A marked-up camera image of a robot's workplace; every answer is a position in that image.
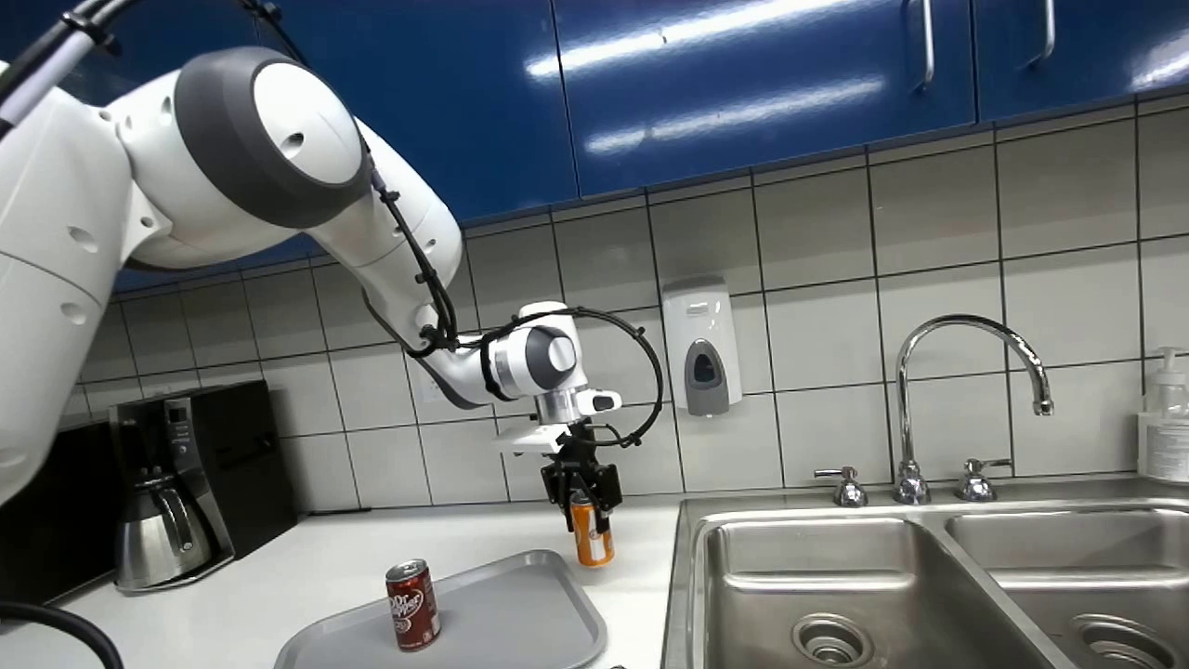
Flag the grey plastic tray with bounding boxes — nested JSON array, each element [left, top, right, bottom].
[[274, 552, 609, 669]]

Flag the black microwave oven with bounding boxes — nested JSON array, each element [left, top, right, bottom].
[[0, 424, 121, 601]]

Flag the black coffee maker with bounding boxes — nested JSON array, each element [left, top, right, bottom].
[[111, 378, 300, 593]]

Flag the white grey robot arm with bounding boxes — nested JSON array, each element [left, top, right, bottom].
[[0, 47, 622, 498]]

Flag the clear soap pump bottle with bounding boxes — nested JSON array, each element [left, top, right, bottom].
[[1138, 350, 1189, 484]]

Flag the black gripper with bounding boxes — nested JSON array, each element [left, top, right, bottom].
[[544, 424, 622, 534]]

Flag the blue upper cabinets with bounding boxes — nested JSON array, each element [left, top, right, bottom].
[[0, 0, 1189, 293]]

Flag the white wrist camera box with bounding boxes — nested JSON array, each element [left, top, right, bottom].
[[497, 424, 570, 459]]

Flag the red soda can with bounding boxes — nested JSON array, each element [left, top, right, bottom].
[[386, 559, 443, 650]]

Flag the white wall soap dispenser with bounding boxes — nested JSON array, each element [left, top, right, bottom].
[[661, 283, 744, 415]]

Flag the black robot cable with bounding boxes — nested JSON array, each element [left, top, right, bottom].
[[238, 0, 670, 453]]

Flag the orange soda can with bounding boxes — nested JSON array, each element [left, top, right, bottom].
[[570, 491, 612, 564]]

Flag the steel coffee carafe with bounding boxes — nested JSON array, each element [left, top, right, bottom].
[[119, 477, 214, 593]]

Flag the chrome sink faucet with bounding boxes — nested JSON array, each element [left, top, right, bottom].
[[812, 313, 1058, 508]]

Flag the stainless steel double sink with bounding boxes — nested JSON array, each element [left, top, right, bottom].
[[661, 480, 1189, 669]]

